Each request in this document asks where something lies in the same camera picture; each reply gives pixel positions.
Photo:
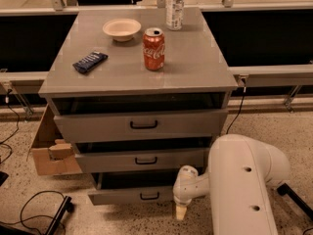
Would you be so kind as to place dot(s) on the dark blue snack packet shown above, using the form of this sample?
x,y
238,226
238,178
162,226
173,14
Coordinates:
x,y
89,62

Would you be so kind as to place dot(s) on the grey middle drawer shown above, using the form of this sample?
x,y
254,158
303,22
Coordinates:
x,y
153,154

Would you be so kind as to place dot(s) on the grey drawer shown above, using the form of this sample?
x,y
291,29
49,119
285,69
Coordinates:
x,y
153,154
141,117
114,188

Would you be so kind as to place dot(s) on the black stand leg left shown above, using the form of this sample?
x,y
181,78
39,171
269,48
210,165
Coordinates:
x,y
66,206

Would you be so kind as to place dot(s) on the black stand leg right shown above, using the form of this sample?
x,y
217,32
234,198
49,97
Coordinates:
x,y
285,189

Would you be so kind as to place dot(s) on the red cola can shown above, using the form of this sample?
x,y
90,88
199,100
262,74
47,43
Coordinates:
x,y
153,48

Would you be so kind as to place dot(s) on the white paper bowl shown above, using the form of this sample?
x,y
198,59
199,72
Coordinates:
x,y
121,30

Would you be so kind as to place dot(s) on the grey bottom drawer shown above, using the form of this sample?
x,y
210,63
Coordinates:
x,y
114,188

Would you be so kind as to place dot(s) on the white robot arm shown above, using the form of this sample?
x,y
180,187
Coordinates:
x,y
239,171

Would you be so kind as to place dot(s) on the grey drawer cabinet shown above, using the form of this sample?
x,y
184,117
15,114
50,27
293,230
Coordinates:
x,y
193,62

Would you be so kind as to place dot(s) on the brown cardboard box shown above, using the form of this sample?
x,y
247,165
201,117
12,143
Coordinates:
x,y
52,155

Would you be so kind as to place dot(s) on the clear plastic water bottle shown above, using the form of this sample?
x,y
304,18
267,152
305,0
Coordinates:
x,y
174,14

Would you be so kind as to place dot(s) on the grey top drawer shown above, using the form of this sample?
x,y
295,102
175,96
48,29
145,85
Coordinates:
x,y
141,117

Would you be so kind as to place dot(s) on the black stand leg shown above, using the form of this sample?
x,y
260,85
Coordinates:
x,y
66,206
285,189

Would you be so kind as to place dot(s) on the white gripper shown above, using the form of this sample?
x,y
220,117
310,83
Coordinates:
x,y
181,196

